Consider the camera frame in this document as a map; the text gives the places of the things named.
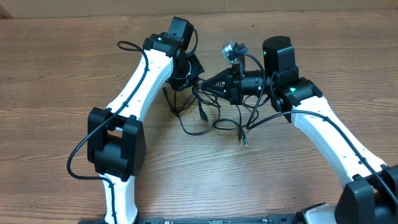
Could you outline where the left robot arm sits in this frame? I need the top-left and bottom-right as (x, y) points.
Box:
(87, 17), (204, 223)

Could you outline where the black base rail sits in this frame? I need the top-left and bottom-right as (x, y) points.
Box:
(77, 213), (305, 224)

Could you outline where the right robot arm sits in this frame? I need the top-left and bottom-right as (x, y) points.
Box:
(201, 36), (397, 223)

